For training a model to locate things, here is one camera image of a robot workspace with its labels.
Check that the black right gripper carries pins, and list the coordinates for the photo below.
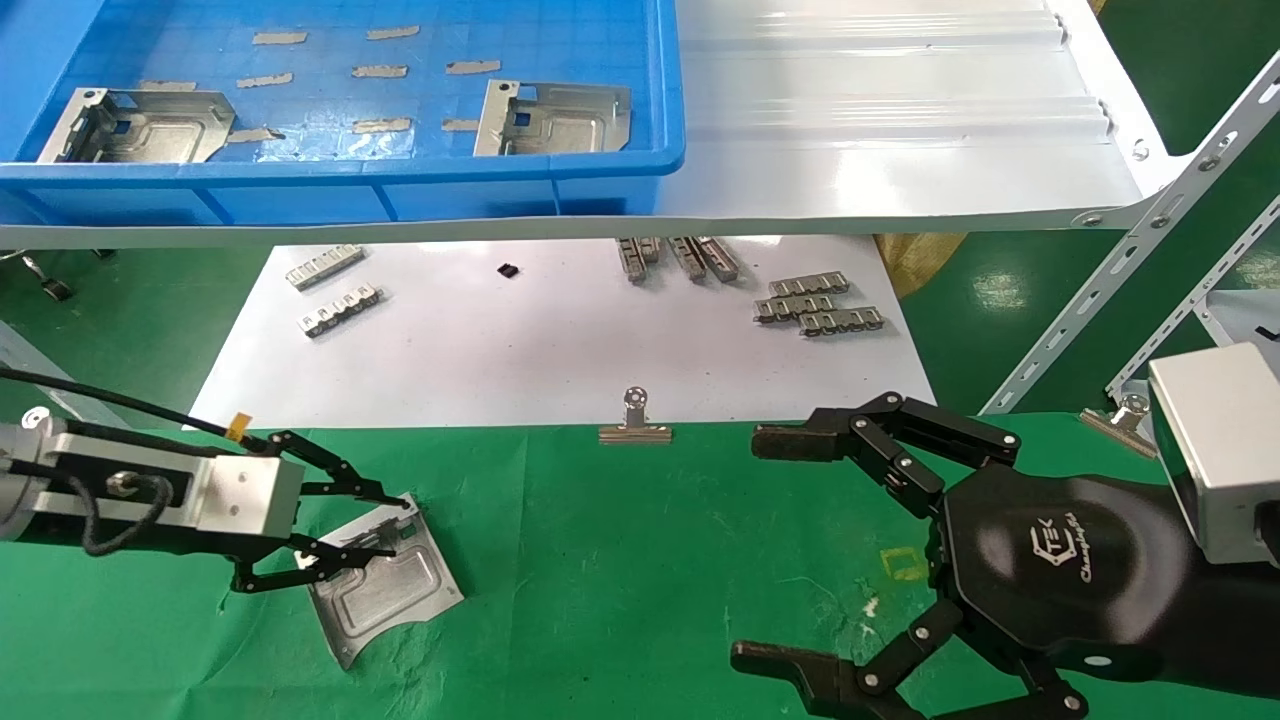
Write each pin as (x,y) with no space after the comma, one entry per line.
(1060,560)

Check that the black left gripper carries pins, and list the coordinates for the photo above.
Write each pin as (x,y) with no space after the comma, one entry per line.
(220,542)

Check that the curved-edge stamped metal bracket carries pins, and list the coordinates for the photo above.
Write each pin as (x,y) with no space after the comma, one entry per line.
(390,600)

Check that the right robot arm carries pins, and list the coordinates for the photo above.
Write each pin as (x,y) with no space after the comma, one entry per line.
(1235,630)

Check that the small notched metal strip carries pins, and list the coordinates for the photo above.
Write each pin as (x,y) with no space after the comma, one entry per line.
(842,322)
(718,259)
(688,260)
(631,262)
(651,249)
(790,308)
(808,285)
(325,267)
(342,310)

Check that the silver binder clip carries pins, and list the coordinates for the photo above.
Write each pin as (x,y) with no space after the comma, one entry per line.
(635,432)
(1120,425)

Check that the white paper sheet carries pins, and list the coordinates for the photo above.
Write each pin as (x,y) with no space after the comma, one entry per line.
(560,350)

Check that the yellow woven bag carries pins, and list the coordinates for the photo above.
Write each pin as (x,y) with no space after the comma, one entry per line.
(915,262)

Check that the blue plastic bin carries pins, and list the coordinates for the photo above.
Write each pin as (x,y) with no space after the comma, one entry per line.
(330,190)

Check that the black caster wheel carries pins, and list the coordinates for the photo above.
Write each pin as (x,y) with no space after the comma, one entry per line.
(50,285)

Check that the white metal shelf panel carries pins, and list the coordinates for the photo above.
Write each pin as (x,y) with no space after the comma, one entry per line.
(880,130)

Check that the long white perforated strut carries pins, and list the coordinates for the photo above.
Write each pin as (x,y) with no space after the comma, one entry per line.
(1130,240)

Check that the short white perforated strut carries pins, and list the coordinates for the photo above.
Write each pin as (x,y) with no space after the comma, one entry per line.
(1190,300)

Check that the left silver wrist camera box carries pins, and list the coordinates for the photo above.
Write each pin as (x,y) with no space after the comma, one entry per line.
(250,495)

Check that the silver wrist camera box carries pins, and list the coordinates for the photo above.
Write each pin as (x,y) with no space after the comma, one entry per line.
(1220,450)
(250,495)

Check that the metal bracket with black clip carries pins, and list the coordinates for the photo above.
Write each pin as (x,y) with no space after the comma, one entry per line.
(160,130)

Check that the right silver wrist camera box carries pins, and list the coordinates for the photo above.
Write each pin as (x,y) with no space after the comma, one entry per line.
(1220,450)

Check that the metal bracket with square hole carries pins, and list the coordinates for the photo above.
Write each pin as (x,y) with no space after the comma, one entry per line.
(565,125)

